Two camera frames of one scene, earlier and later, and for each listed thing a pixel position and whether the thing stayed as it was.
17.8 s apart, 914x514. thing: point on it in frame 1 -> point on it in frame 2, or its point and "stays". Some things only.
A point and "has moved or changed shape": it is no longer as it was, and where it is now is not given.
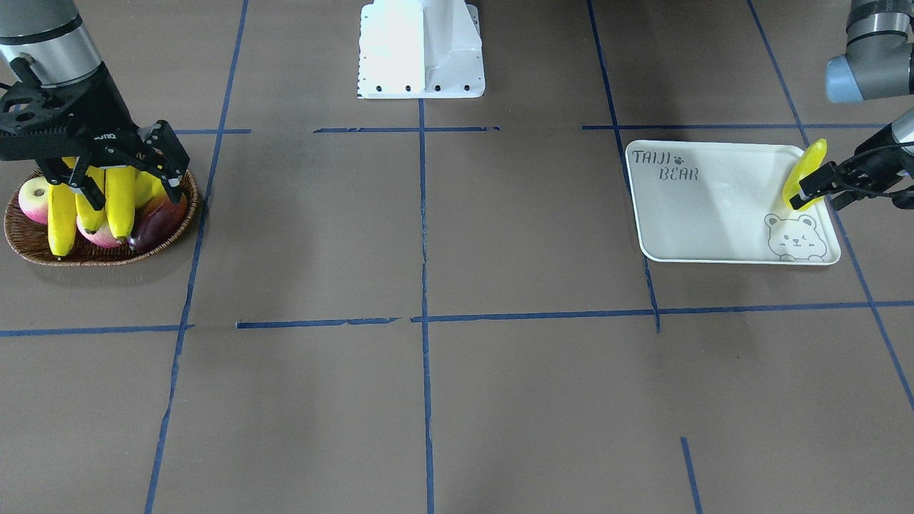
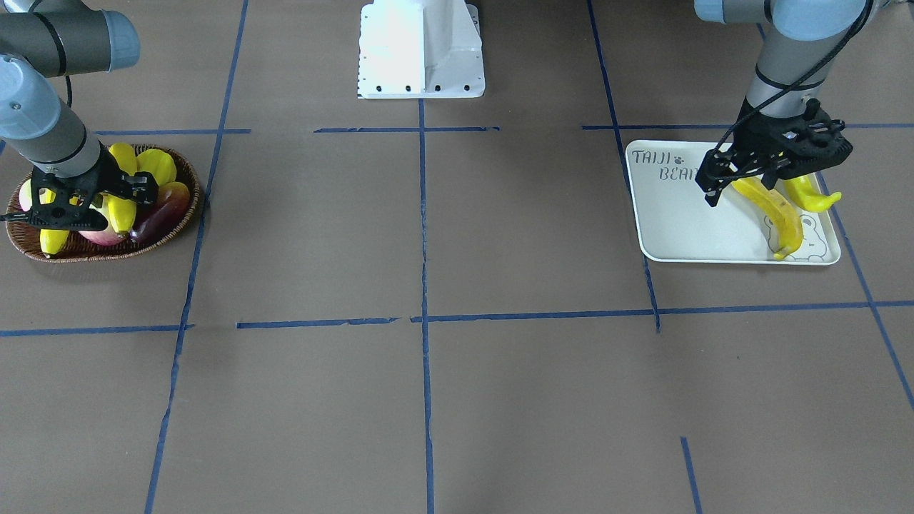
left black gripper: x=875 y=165 -> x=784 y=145
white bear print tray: x=722 y=203 stays
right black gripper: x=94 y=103 -> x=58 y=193
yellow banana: x=90 y=218 has moved or changed shape
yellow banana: x=121 y=190 stays
